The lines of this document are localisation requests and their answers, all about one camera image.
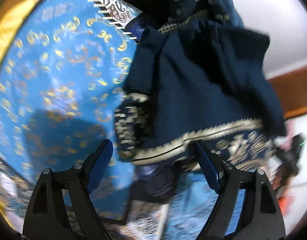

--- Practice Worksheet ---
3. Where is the navy patterned large garment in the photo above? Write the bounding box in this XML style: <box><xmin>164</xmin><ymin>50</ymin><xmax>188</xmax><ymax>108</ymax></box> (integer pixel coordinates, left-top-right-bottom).
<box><xmin>115</xmin><ymin>0</ymin><xmax>286</xmax><ymax>170</ymax></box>

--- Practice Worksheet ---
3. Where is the brown wooden door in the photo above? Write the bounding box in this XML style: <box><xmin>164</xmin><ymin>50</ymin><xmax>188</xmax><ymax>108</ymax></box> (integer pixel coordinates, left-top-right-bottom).
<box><xmin>269</xmin><ymin>66</ymin><xmax>307</xmax><ymax>119</ymax></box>

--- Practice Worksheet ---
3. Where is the blue patchwork bed cover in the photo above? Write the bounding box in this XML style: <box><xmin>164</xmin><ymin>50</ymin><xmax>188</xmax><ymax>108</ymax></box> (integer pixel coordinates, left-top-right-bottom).
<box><xmin>0</xmin><ymin>0</ymin><xmax>247</xmax><ymax>240</ymax></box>

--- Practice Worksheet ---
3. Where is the yellow cloth at bedside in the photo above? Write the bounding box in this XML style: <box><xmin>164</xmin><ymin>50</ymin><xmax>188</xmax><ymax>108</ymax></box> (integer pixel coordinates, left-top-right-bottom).
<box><xmin>0</xmin><ymin>0</ymin><xmax>39</xmax><ymax>63</ymax></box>

